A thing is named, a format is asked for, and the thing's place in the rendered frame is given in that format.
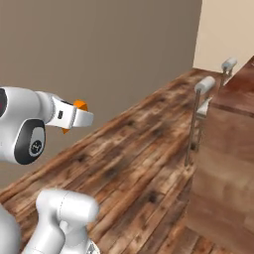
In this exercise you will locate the wooden dining counter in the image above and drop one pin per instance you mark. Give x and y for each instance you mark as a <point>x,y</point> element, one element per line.
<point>225,158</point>

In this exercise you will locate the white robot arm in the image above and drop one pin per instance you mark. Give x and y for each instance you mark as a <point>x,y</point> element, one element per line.
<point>20,112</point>

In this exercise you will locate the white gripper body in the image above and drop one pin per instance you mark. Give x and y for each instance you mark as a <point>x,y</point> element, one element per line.
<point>83,119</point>

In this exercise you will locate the orange cheese wedge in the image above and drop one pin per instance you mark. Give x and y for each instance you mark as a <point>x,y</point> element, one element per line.
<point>80,105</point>

